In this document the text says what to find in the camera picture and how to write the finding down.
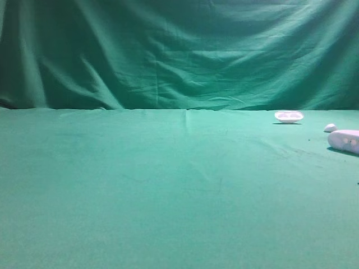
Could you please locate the white earphone case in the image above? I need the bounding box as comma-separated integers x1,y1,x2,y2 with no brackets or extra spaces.
328,130,358,155

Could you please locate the white open case lid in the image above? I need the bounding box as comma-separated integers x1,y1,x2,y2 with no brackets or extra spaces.
274,110,304,124

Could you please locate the green backdrop cloth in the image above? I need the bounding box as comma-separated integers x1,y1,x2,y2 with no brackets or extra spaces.
1,1,358,110

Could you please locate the green table cloth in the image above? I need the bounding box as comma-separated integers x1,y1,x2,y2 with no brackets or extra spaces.
1,109,358,268

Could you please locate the small white earbud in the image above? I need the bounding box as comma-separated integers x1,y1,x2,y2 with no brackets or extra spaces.
324,123,337,133

